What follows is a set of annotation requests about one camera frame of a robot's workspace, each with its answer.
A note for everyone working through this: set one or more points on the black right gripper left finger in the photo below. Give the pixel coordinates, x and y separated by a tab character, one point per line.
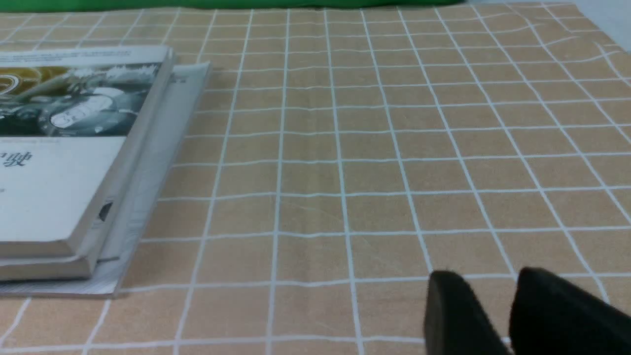
454	320

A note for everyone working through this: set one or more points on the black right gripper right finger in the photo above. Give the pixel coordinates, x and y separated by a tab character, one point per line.
551	316

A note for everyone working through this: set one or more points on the tan checkered tablecloth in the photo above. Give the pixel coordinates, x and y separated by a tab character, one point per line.
337	157

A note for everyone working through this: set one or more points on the bottom grey paperback book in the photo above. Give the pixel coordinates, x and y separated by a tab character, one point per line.
149	176

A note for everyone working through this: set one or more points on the middle white book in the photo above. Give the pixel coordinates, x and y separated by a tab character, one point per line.
106	231

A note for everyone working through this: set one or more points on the top white self-driving book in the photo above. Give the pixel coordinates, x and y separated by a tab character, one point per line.
59	148

